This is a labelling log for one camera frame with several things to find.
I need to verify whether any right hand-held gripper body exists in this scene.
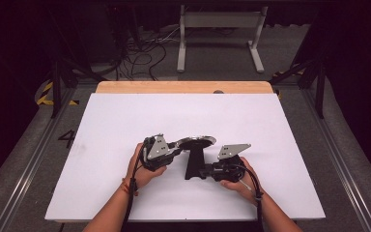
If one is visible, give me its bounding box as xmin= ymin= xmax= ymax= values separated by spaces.
xmin=212 ymin=143 xmax=251 ymax=183

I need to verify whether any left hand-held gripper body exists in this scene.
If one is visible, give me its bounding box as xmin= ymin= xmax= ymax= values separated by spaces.
xmin=140 ymin=133 xmax=182 ymax=172

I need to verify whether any oval silver photo frame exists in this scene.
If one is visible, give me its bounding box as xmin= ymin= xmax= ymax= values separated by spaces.
xmin=177 ymin=135 xmax=217 ymax=181

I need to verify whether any person's right hand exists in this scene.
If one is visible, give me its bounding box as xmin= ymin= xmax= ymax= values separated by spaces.
xmin=219 ymin=157 xmax=262 ymax=206

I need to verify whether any person's left hand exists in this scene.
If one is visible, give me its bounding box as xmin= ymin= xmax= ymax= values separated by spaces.
xmin=125 ymin=143 xmax=168 ymax=189

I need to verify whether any white board sheet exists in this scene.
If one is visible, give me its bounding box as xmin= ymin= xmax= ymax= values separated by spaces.
xmin=43 ymin=92 xmax=327 ymax=222

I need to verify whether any black metal stand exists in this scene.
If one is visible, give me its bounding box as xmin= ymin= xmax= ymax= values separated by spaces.
xmin=270 ymin=6 xmax=328 ymax=120
xmin=49 ymin=6 xmax=110 ymax=119

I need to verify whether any yellow black floor tape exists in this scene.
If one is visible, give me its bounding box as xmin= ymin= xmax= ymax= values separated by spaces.
xmin=36 ymin=80 xmax=80 ymax=106

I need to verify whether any white metal stand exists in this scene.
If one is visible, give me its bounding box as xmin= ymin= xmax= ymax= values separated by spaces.
xmin=176 ymin=4 xmax=270 ymax=74

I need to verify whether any thin white cable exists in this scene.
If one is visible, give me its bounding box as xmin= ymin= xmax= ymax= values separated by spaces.
xmin=238 ymin=178 xmax=256 ymax=195

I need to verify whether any red string bracelet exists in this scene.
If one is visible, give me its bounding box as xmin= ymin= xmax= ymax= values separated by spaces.
xmin=121 ymin=178 xmax=139 ymax=197

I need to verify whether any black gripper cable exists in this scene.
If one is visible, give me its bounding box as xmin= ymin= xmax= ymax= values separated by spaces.
xmin=121 ymin=143 xmax=149 ymax=232
xmin=235 ymin=163 xmax=266 ymax=232

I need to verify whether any bundle of floor cables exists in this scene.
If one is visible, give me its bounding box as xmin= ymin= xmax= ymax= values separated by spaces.
xmin=115 ymin=25 xmax=182 ymax=81

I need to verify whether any aluminium floor rail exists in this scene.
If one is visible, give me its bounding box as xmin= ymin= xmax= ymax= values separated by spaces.
xmin=302 ymin=86 xmax=371 ymax=232
xmin=0 ymin=86 xmax=78 ymax=232

